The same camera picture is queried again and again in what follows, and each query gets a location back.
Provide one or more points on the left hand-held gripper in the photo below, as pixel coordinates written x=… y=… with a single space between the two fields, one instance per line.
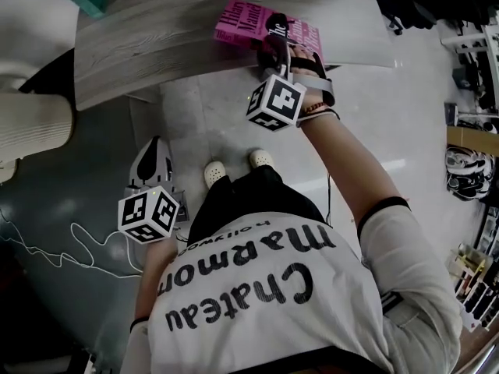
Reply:
x=148 y=216

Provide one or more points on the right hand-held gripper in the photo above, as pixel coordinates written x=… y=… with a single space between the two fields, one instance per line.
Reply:
x=278 y=101

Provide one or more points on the pink book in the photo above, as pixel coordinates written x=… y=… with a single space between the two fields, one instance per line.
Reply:
x=241 y=22

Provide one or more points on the person's left forearm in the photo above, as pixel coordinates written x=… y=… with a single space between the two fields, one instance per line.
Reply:
x=154 y=263

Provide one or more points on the person's right forearm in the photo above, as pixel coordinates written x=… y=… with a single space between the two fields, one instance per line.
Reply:
x=351 y=170

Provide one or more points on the wooden desk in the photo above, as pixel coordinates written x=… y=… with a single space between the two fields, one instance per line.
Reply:
x=156 y=53

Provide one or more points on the white desk with black equipment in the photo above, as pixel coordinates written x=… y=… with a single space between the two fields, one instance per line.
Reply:
x=464 y=42

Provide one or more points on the person's white left shoe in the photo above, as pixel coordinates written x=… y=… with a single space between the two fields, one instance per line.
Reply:
x=215 y=173

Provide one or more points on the person's white shoe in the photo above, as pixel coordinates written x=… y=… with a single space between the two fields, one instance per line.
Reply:
x=262 y=158
x=215 y=173

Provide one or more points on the person's white right shoe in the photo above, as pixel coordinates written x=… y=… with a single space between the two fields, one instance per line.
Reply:
x=262 y=158

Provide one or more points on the person's black shorts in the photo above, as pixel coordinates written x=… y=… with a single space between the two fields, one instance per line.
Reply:
x=253 y=197

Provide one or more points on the small grey box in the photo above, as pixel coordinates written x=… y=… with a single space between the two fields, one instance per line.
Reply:
x=451 y=113

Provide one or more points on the person's white printed shirt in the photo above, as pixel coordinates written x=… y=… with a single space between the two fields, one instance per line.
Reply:
x=253 y=325

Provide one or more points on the cardboard box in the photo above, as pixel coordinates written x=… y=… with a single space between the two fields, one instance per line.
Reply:
x=468 y=135

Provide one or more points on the black white patterned bag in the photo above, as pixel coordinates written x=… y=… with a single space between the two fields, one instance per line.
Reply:
x=466 y=171

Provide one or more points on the white ribbed pedestal table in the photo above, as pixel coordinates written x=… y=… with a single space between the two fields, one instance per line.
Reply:
x=35 y=119

